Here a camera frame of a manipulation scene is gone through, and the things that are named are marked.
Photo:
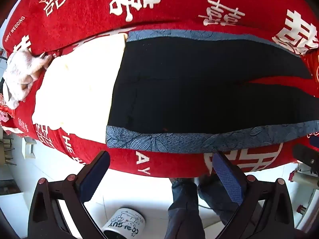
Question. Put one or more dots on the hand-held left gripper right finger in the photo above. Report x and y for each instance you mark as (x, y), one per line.
(229, 179)

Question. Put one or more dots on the white printed bucket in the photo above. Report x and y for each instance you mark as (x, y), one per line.
(124, 222)

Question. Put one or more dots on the black pants with blue trim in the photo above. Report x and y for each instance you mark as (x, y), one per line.
(199, 92)

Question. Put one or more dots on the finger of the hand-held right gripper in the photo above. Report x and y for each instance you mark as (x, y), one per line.
(307, 158)

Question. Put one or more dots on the person's jeans leg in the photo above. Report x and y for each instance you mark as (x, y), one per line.
(214, 196)
(183, 211)

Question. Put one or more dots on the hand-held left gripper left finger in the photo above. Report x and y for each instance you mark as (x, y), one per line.
(94, 176)

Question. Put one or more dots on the red patterned pillow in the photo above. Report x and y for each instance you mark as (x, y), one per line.
(5, 112)

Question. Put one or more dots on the white plush toy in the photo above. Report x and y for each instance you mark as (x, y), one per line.
(21, 74)

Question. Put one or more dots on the cream cloth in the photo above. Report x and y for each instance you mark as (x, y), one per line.
(79, 87)

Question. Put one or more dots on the red printed blanket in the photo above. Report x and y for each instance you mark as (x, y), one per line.
(174, 7)

